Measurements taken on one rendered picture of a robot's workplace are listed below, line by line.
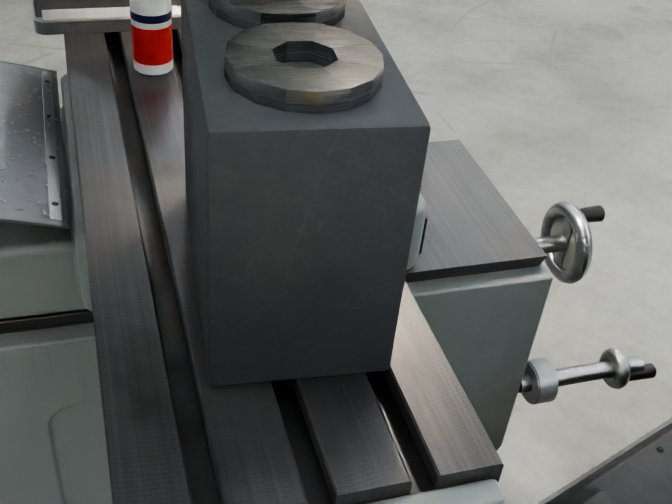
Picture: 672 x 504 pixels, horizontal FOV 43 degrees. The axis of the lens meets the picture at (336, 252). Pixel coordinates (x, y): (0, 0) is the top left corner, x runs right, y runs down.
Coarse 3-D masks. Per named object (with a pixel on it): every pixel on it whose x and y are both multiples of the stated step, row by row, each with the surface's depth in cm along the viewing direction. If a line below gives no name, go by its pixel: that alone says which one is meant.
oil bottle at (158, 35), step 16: (144, 0) 83; (160, 0) 83; (144, 16) 84; (160, 16) 84; (144, 32) 85; (160, 32) 85; (144, 48) 86; (160, 48) 86; (144, 64) 87; (160, 64) 87
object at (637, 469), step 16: (656, 432) 103; (640, 448) 99; (656, 448) 99; (608, 464) 98; (624, 464) 97; (640, 464) 97; (656, 464) 97; (592, 480) 95; (608, 480) 95; (624, 480) 95; (640, 480) 95; (656, 480) 95; (560, 496) 94; (576, 496) 92; (592, 496) 90; (608, 496) 91; (624, 496) 93; (640, 496) 93; (656, 496) 94
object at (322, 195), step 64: (192, 0) 56; (256, 0) 54; (320, 0) 55; (192, 64) 52; (256, 64) 47; (320, 64) 50; (384, 64) 51; (192, 128) 56; (256, 128) 44; (320, 128) 45; (384, 128) 45; (192, 192) 60; (256, 192) 46; (320, 192) 47; (384, 192) 48; (256, 256) 49; (320, 256) 50; (384, 256) 51; (256, 320) 52; (320, 320) 53; (384, 320) 54
